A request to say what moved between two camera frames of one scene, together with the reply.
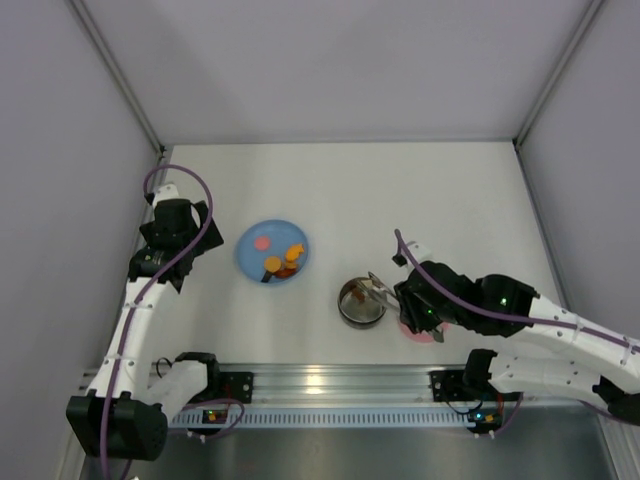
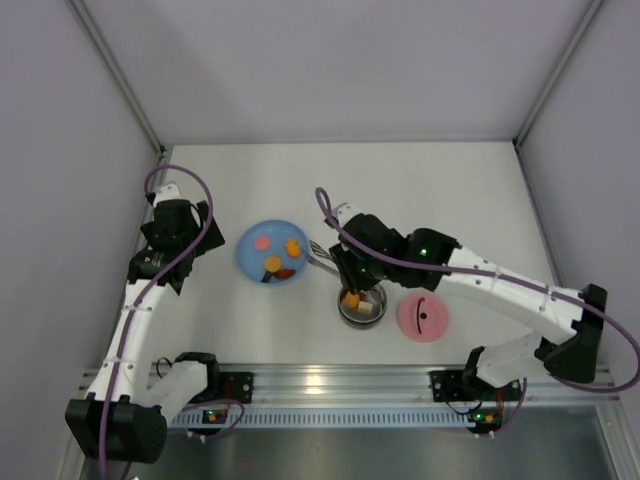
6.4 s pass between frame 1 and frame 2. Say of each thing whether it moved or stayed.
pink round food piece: stayed
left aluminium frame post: stayed
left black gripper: stayed
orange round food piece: stayed
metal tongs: moved
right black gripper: moved
